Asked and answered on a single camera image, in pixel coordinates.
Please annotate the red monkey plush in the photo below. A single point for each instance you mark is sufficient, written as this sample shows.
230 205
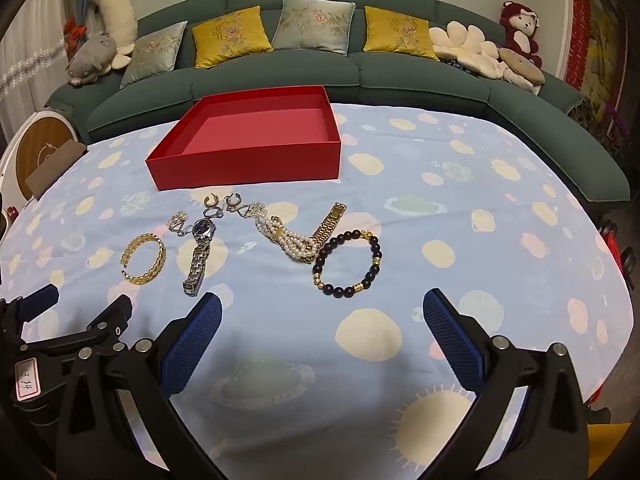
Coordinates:
522 27

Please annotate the grey embroidered pillow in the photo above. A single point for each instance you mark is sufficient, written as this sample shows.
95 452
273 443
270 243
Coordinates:
152 55
312 25

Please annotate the green sofa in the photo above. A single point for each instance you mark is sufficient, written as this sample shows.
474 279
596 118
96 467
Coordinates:
280 75

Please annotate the curtain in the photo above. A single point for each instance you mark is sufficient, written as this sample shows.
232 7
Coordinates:
45 20

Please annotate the gold wristwatch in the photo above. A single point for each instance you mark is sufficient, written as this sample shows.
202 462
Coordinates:
330 220

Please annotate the silver wristwatch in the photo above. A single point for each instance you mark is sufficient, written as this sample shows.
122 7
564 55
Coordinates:
197 262

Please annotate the red framed wall poster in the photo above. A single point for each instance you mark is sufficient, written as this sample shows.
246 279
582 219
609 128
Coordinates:
595 35

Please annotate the blue spotted tablecloth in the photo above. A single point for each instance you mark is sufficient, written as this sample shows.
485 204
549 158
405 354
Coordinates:
475 210

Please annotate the white llama plush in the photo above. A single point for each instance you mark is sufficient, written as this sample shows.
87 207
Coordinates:
117 15

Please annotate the red curtain bow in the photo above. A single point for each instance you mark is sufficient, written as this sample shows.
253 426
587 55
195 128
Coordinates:
74 32

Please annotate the brown mushroom cushion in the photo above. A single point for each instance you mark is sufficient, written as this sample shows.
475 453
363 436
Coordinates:
522 62

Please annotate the brown cardboard sheet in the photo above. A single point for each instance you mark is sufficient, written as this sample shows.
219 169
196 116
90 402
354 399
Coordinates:
55 170

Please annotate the pink flower plant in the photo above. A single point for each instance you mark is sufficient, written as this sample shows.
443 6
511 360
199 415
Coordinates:
607 127

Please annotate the grey pig plush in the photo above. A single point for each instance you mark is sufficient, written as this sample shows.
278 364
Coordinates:
92 57

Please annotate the red cardboard box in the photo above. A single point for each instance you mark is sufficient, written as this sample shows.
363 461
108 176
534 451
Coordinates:
240 160

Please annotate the yellow embroidered pillow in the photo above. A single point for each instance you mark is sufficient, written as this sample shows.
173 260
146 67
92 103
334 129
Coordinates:
397 32
230 37

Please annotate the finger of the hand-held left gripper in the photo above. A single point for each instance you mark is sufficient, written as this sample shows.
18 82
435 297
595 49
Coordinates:
107 317
37 300

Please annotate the white flower cushion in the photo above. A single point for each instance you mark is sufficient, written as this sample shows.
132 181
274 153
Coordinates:
462 45

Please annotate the gold hoop earring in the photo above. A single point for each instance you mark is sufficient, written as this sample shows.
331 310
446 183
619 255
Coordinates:
207 202
231 204

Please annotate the flower drop earring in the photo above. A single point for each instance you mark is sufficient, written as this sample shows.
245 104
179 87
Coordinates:
177 220
257 207

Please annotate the round white wooden device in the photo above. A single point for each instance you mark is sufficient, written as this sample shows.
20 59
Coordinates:
35 140

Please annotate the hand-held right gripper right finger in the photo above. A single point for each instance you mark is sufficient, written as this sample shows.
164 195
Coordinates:
452 342

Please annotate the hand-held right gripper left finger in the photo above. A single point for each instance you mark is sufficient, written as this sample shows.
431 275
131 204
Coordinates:
192 347

